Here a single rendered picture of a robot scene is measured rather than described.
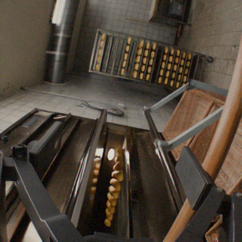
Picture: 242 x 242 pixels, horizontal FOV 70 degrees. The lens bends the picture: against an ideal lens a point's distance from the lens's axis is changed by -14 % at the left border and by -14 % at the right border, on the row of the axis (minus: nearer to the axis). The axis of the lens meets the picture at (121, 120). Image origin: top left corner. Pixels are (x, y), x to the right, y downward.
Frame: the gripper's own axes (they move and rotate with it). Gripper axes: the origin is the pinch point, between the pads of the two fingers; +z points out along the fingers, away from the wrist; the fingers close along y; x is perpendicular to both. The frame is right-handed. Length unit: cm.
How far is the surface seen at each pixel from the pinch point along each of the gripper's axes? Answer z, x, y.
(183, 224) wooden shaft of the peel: 4.8, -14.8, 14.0
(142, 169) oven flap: 92, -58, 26
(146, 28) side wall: 506, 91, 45
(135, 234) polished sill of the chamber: 35, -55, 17
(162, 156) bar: 36.5, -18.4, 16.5
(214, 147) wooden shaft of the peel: 5.5, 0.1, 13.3
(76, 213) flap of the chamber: 27.8, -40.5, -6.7
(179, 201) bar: 14.7, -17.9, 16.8
